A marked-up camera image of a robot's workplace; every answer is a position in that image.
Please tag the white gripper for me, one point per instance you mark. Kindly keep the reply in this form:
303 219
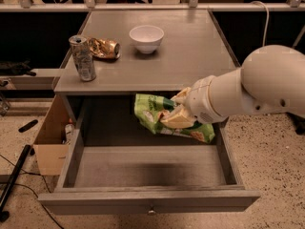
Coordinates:
199 101

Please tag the open grey drawer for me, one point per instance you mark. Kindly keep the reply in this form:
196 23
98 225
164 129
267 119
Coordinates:
116 166

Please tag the metal railing frame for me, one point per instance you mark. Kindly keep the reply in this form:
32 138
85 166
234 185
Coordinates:
213 5

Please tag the upright silver drink can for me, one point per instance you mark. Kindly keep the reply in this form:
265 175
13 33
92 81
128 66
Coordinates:
82 57

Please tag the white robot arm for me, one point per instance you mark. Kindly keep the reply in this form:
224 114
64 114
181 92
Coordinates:
270 80

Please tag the crushed gold can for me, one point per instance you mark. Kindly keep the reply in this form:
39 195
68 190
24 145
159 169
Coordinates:
104 48

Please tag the black pole on floor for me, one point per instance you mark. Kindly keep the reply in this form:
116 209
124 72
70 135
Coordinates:
4 215

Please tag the brown cardboard box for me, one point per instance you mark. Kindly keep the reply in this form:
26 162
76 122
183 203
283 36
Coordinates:
51 145

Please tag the black marker on floor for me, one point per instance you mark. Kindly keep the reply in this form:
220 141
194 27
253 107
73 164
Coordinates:
28 126

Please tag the grey wooden cabinet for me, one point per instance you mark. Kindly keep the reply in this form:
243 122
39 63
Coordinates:
192 48

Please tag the white ceramic bowl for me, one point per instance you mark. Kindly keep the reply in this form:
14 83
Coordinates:
146 38

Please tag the round metal drawer knob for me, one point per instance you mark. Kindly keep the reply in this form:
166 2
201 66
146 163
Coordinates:
151 212

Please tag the green rice chip bag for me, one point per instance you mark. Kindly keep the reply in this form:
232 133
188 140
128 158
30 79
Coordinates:
149 109

